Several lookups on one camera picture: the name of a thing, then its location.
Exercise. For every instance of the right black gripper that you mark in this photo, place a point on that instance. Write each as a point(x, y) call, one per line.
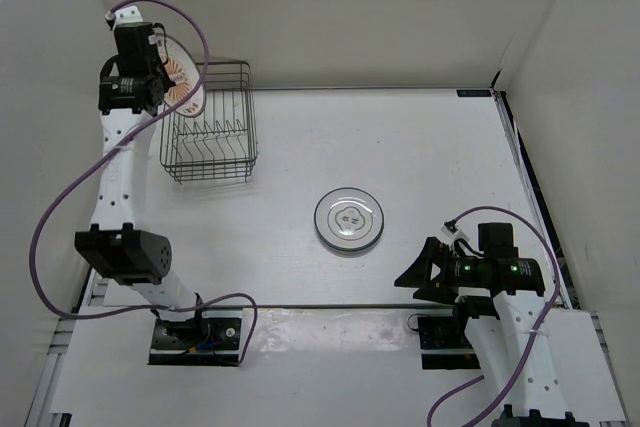
point(418, 275)

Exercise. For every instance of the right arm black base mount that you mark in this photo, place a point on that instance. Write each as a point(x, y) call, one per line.
point(442, 344)

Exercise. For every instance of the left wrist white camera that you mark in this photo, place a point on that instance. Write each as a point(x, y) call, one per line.
point(126, 15)

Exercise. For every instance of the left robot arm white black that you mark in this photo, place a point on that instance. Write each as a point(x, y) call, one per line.
point(148, 75)

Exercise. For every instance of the white plate green flower pattern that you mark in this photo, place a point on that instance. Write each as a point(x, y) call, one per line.
point(351, 246)

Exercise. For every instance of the aluminium front rail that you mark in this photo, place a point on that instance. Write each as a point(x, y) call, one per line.
point(237, 304)

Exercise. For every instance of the wrist white camera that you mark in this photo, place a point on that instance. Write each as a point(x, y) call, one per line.
point(454, 232)
point(126, 15)

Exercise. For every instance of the metal wire dish rack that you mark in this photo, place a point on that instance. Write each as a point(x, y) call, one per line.
point(219, 142)

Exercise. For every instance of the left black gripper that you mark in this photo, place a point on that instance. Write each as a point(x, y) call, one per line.
point(168, 82)

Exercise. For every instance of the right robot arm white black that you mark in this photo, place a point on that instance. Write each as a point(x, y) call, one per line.
point(499, 304)

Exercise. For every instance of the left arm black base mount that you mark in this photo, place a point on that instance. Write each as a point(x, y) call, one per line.
point(204, 341)

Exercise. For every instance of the white plate orange pattern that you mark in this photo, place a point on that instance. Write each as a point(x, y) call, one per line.
point(184, 73)

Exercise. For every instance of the white foam front board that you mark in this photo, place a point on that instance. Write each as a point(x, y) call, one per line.
point(303, 368)

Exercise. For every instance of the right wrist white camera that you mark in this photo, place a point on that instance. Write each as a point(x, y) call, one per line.
point(454, 232)

